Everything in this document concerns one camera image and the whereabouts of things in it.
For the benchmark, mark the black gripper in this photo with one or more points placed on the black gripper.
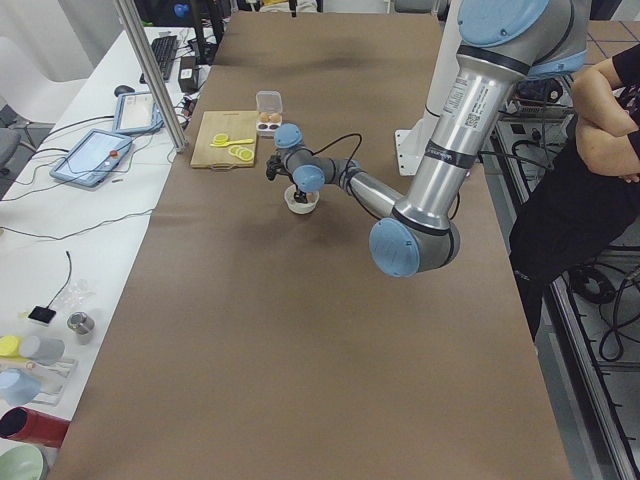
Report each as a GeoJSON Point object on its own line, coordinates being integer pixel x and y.
{"type": "Point", "coordinates": [300, 193]}

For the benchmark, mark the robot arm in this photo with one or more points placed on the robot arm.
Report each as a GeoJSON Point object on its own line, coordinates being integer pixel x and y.
{"type": "Point", "coordinates": [502, 43]}

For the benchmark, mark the clear plastic egg box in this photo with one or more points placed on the clear plastic egg box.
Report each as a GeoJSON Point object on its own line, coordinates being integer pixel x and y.
{"type": "Point", "coordinates": [269, 102]}

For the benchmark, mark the black power adapter box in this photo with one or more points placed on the black power adapter box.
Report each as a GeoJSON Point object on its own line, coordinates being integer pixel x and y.
{"type": "Point", "coordinates": [188, 77]}

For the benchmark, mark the yellow plastic knife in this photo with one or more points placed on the yellow plastic knife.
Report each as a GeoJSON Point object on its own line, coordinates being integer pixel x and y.
{"type": "Point", "coordinates": [226, 143]}

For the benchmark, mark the white bowl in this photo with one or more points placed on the white bowl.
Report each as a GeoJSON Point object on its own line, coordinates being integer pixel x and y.
{"type": "Point", "coordinates": [296, 200]}

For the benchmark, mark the wooden cutting board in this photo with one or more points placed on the wooden cutting board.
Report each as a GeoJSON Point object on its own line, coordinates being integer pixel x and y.
{"type": "Point", "coordinates": [225, 125]}

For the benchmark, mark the blue teach pendant far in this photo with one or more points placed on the blue teach pendant far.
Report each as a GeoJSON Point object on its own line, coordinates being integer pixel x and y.
{"type": "Point", "coordinates": [136, 113]}

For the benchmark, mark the blue teach pendant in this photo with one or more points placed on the blue teach pendant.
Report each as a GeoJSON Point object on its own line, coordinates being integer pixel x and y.
{"type": "Point", "coordinates": [136, 113]}
{"type": "Point", "coordinates": [92, 159]}

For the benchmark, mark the black keyboard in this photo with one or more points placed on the black keyboard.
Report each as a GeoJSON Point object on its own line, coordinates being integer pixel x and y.
{"type": "Point", "coordinates": [165, 49]}

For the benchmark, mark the black computer mouse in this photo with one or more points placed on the black computer mouse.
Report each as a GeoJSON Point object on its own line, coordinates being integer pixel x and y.
{"type": "Point", "coordinates": [123, 90]}

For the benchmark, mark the blue teach pendant near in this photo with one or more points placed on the blue teach pendant near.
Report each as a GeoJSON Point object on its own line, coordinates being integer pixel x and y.
{"type": "Point", "coordinates": [92, 159]}

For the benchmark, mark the metal cup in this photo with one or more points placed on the metal cup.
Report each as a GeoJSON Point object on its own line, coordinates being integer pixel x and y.
{"type": "Point", "coordinates": [82, 325]}

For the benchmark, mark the small black square device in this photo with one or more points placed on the small black square device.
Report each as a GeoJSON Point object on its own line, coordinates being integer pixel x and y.
{"type": "Point", "coordinates": [42, 315]}

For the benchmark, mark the grey cup lying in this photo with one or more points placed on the grey cup lying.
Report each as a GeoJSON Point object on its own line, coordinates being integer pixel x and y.
{"type": "Point", "coordinates": [43, 350]}

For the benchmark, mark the yellow cup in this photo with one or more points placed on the yellow cup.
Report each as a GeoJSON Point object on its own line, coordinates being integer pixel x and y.
{"type": "Point", "coordinates": [10, 346]}

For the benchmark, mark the person in black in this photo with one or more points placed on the person in black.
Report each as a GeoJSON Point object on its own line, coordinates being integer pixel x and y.
{"type": "Point", "coordinates": [591, 195]}

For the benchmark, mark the light blue cup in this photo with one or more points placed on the light blue cup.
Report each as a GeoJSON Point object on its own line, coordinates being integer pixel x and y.
{"type": "Point", "coordinates": [18, 388]}

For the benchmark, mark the red cylinder cup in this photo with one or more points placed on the red cylinder cup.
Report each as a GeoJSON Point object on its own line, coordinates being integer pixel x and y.
{"type": "Point", "coordinates": [31, 426]}

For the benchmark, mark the green bowl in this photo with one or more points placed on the green bowl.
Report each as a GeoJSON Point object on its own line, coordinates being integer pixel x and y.
{"type": "Point", "coordinates": [25, 462]}

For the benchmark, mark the aluminium frame post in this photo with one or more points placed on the aluminium frame post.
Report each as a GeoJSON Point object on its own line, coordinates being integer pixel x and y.
{"type": "Point", "coordinates": [135, 31]}

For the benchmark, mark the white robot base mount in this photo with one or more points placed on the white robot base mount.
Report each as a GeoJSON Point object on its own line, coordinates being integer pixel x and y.
{"type": "Point", "coordinates": [411, 144]}

